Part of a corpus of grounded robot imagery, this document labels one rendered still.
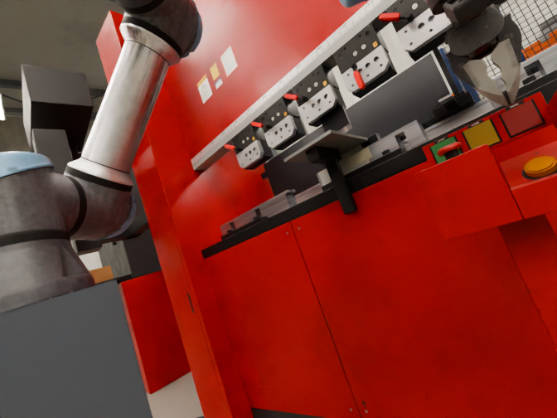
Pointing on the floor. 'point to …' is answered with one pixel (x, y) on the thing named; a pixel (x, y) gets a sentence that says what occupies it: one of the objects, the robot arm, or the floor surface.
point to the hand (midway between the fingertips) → (506, 96)
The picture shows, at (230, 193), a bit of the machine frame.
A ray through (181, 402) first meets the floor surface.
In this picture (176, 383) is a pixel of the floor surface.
